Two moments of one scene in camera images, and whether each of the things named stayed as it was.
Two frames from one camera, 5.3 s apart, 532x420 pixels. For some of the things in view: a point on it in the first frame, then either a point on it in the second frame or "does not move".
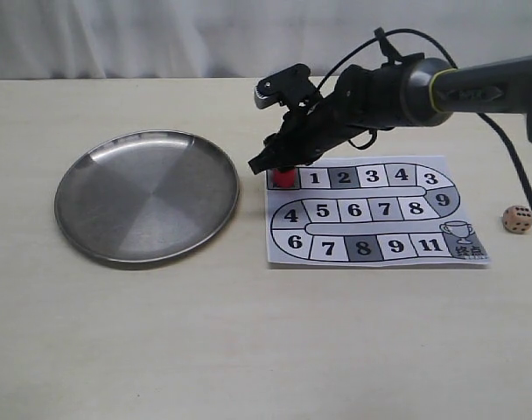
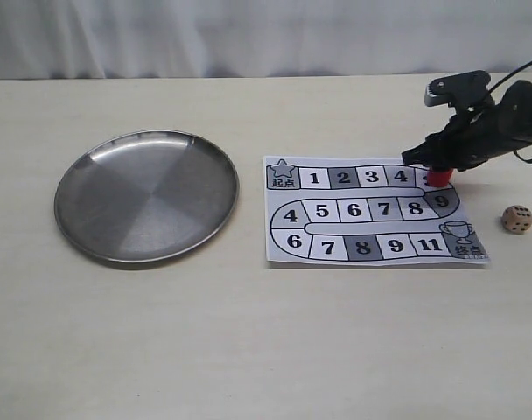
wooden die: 517,219 does not move
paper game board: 373,212 does not move
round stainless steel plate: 145,196 does not move
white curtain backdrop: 241,38 does not move
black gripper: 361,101 -> 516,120
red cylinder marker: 283,179 -> 438,178
